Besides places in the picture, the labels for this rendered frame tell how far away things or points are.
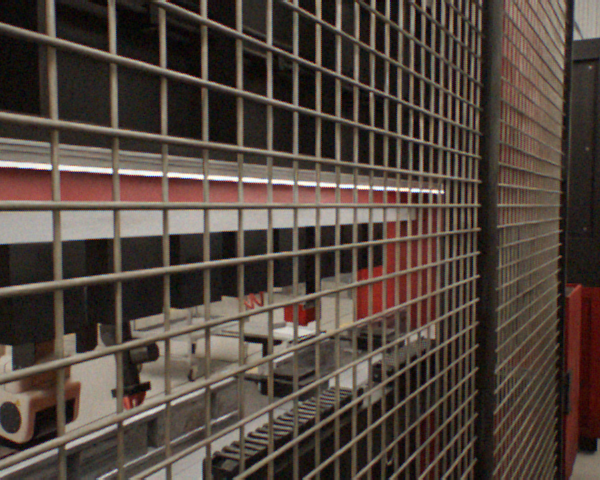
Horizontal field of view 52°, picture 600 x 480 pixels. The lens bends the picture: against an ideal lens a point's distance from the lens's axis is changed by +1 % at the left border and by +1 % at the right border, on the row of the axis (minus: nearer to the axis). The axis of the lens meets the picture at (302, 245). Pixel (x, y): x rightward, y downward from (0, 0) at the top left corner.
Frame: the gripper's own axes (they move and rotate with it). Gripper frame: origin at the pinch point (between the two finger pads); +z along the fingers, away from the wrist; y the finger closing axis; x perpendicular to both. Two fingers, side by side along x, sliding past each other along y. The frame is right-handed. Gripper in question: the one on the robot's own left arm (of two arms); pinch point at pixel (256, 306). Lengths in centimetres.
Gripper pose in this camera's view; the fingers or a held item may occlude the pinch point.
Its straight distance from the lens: 202.8
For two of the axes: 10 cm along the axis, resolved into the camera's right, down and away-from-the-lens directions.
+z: 4.6, 8.7, -1.9
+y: 4.9, -0.7, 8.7
